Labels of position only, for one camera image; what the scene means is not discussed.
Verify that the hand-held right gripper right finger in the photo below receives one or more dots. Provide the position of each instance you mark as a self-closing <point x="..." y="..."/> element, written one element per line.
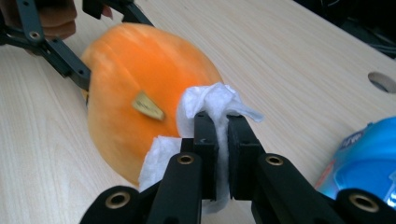
<point x="243" y="155"/>

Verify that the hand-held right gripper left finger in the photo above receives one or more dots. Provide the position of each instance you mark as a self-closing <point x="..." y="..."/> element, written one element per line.
<point x="207" y="155"/>

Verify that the orange plush toy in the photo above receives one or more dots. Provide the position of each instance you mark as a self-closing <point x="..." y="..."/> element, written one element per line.
<point x="140" y="68"/>

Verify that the white wet wipe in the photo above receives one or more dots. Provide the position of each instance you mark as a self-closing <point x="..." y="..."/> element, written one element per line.
<point x="211" y="96"/>

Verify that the blue wet wipes packet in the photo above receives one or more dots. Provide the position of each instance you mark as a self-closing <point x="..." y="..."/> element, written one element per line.
<point x="364" y="161"/>

